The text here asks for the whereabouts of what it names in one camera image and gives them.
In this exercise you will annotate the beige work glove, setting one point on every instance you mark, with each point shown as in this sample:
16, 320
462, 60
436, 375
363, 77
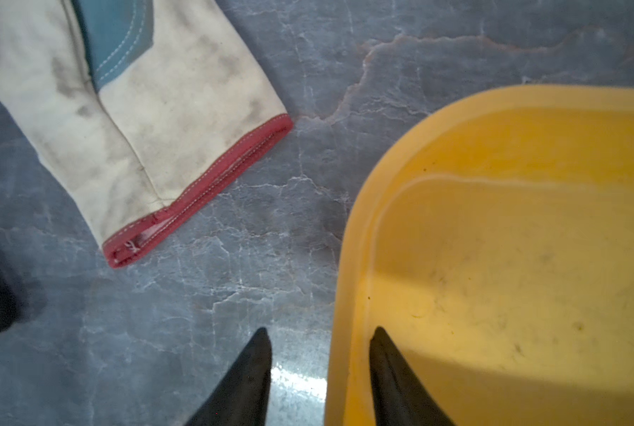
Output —
143, 111

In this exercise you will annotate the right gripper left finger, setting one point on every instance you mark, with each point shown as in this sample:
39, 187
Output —
242, 395

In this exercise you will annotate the yellow plastic storage box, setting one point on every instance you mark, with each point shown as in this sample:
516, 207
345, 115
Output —
494, 246

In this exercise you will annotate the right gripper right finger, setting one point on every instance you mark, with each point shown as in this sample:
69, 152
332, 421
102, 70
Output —
398, 395

